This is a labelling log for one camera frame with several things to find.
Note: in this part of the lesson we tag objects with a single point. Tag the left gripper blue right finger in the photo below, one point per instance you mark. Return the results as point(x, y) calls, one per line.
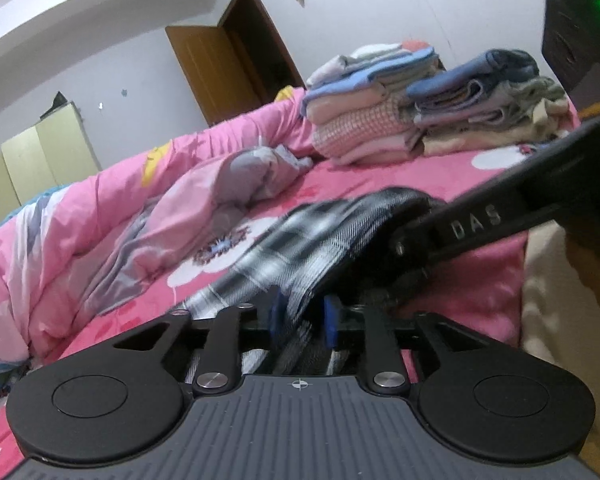
point(333, 322)

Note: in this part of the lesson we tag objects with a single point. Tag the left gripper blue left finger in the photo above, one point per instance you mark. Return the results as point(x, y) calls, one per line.
point(277, 316)

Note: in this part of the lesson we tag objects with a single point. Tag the black white plaid pants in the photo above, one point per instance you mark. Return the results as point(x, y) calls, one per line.
point(341, 247)

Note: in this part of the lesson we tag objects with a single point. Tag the folded blue grey clothes stack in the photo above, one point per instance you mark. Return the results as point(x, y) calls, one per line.
point(498, 98)

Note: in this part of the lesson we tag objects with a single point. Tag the white bed sheet edge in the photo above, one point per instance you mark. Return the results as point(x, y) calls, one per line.
point(560, 317)

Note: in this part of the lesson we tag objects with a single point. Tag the pink floral bed blanket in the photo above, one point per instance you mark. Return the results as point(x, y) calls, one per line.
point(422, 398)

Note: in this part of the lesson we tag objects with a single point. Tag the beige blue folded bedding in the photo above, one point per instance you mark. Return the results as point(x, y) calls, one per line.
point(357, 103)

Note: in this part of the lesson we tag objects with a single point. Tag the pink blue patterned duvet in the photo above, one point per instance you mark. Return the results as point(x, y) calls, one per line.
point(94, 245)

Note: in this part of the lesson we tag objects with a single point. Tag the brown wooden door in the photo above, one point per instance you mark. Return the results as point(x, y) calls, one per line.
point(237, 65)

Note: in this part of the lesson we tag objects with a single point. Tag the pale yellow wardrobe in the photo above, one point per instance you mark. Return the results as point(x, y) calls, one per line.
point(54, 152)

